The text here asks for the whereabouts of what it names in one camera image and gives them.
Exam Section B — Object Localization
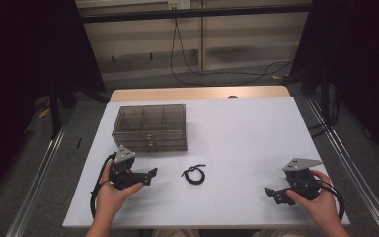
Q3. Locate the white table sheet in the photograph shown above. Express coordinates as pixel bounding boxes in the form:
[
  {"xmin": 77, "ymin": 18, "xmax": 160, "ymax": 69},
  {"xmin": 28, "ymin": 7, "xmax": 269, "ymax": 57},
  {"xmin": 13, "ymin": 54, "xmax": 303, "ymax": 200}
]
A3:
[{"xmin": 62, "ymin": 96, "xmax": 351, "ymax": 229}]

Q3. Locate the black floor cable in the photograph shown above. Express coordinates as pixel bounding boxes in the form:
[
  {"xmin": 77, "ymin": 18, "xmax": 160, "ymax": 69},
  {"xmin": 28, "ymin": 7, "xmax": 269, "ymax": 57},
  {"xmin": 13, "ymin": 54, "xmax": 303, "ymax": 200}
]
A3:
[
  {"xmin": 174, "ymin": 18, "xmax": 294, "ymax": 77},
  {"xmin": 170, "ymin": 18, "xmax": 279, "ymax": 87}
]

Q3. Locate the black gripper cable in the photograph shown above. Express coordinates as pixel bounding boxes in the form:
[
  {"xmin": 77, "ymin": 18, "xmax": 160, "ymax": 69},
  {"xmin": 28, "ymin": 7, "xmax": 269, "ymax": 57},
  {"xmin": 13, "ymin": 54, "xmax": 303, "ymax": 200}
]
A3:
[
  {"xmin": 319, "ymin": 182, "xmax": 345, "ymax": 221},
  {"xmin": 89, "ymin": 151, "xmax": 117, "ymax": 219}
]

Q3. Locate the black hair tie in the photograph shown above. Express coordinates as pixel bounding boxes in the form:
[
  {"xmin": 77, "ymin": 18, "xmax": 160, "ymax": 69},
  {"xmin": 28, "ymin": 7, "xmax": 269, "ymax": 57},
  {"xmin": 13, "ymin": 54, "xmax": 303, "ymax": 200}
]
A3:
[{"xmin": 181, "ymin": 164, "xmax": 207, "ymax": 186}]

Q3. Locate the smoky transparent drawer box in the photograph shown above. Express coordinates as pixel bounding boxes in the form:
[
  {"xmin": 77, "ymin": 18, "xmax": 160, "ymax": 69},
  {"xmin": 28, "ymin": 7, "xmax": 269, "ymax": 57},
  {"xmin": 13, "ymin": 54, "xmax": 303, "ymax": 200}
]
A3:
[{"xmin": 112, "ymin": 103, "xmax": 189, "ymax": 153}]

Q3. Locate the white wall socket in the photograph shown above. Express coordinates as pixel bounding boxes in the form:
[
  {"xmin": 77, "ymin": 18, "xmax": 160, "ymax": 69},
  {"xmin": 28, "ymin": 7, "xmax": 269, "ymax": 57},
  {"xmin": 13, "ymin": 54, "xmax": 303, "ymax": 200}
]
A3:
[{"xmin": 167, "ymin": 0, "xmax": 191, "ymax": 10}]

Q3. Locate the metal floor rail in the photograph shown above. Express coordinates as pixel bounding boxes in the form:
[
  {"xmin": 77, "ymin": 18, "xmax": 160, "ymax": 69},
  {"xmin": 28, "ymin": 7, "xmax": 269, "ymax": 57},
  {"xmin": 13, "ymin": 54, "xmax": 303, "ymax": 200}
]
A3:
[
  {"xmin": 305, "ymin": 96, "xmax": 379, "ymax": 237},
  {"xmin": 5, "ymin": 110, "xmax": 75, "ymax": 237}
]

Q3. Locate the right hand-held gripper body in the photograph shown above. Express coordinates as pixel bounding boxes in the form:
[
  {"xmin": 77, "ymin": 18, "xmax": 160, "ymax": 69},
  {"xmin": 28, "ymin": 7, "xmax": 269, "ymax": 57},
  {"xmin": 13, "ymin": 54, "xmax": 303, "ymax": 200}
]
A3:
[{"xmin": 282, "ymin": 158, "xmax": 324, "ymax": 201}]

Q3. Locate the black stand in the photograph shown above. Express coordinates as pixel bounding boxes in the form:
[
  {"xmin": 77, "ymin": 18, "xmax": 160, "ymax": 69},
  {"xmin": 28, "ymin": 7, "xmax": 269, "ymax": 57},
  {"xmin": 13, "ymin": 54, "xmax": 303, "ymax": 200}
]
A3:
[
  {"xmin": 319, "ymin": 68, "xmax": 332, "ymax": 122},
  {"xmin": 47, "ymin": 78, "xmax": 77, "ymax": 139}
]

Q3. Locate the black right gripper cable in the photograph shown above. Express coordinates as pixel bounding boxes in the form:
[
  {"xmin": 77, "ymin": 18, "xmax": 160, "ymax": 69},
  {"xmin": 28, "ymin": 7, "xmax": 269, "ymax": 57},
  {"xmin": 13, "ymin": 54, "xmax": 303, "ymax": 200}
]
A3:
[{"xmin": 319, "ymin": 182, "xmax": 345, "ymax": 221}]

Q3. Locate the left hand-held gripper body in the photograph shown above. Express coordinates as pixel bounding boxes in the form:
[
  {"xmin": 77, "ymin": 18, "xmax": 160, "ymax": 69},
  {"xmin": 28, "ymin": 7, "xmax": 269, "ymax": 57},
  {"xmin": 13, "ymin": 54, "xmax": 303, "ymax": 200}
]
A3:
[{"xmin": 109, "ymin": 145, "xmax": 139, "ymax": 191}]

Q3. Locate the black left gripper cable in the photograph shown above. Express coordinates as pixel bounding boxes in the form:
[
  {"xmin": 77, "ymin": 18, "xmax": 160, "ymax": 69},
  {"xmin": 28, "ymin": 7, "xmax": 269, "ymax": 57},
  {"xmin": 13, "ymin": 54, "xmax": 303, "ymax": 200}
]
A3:
[{"xmin": 89, "ymin": 151, "xmax": 117, "ymax": 219}]

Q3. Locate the black curtain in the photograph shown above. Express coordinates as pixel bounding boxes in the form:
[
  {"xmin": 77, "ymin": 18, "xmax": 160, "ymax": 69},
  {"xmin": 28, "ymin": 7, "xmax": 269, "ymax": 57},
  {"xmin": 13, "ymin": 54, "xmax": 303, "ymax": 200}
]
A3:
[
  {"xmin": 0, "ymin": 0, "xmax": 107, "ymax": 205},
  {"xmin": 290, "ymin": 0, "xmax": 379, "ymax": 166}
]

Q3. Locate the person's right hand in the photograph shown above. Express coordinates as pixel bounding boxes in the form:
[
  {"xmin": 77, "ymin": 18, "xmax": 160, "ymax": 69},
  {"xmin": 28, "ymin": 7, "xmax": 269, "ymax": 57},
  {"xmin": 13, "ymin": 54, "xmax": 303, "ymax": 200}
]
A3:
[{"xmin": 285, "ymin": 169, "xmax": 340, "ymax": 226}]

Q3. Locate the person's left hand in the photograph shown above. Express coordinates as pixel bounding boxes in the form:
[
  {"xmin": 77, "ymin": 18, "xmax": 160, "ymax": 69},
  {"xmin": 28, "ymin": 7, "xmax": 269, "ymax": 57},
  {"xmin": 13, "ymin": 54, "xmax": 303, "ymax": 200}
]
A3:
[{"xmin": 95, "ymin": 160, "xmax": 145, "ymax": 222}]

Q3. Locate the black horizontal bar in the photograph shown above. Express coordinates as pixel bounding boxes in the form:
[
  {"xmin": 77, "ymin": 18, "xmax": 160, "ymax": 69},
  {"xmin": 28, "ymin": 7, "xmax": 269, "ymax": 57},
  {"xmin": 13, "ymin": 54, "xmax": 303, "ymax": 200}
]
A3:
[{"xmin": 82, "ymin": 3, "xmax": 312, "ymax": 24}]

